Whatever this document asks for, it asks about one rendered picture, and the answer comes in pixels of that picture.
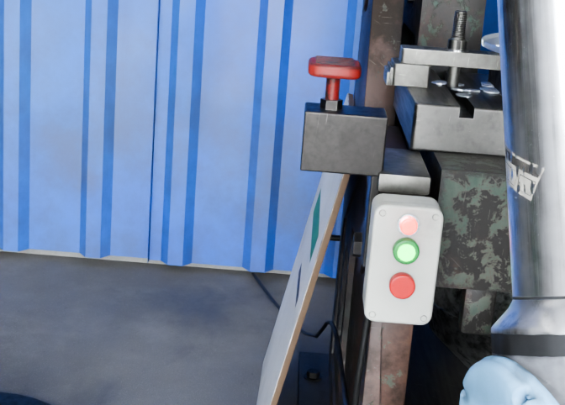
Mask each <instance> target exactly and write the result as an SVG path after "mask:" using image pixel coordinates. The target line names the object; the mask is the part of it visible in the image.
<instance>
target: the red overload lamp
mask: <svg viewBox="0 0 565 405"><path fill-rule="evenodd" d="M397 227H398V230H399V232H400V233H401V234H403V235H407V236H409V235H413V234H415V233H416V232H417V231H418V229H419V227H420V222H419V220H418V219H417V218H416V217H415V216H414V215H413V214H409V213H408V214H404V215H403V216H401V217H400V218H399V220H398V222H397Z"/></svg>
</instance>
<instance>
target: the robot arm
mask: <svg viewBox="0 0 565 405"><path fill-rule="evenodd" d="M497 6H498V22H499V53H500V70H501V86H502V103H503V119H504V150H505V168H506V182H507V198H508V215H509V232H510V263H511V279H512V295H513V300H512V302H511V304H510V306H509V308H508V309H507V310H506V311H505V312H504V314H503V315H502V316H501V317H500V318H499V319H498V320H497V321H496V322H495V324H494V325H493V326H492V327H491V342H492V355H491V356H487V357H484V358H483V359H481V360H480V361H479V362H477V363H475V364H474V365H473V366H471V368H470V369H469V370H468V372H467V374H466V375H465V377H464V380H463V386H464V389H463V390H462V391H461V393H460V401H459V405H565V0H497Z"/></svg>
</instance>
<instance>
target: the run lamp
mask: <svg viewBox="0 0 565 405"><path fill-rule="evenodd" d="M398 257H399V259H400V260H403V261H409V260H412V259H413V258H414V257H415V248H414V247H413V246H412V245H401V246H400V247H399V249H398Z"/></svg>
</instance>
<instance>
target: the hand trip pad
mask: <svg viewBox="0 0 565 405"><path fill-rule="evenodd" d="M309 74H310V75H311V76H316V77H323V78H326V89H325V99H327V100H334V101H335V100H339V93H340V84H341V79H345V80H356V79H359V78H360V77H361V74H362V68H361V64H360V62H359V61H358V60H353V58H345V57H334V56H323V55H317V56H314V57H311V58H310V59H309Z"/></svg>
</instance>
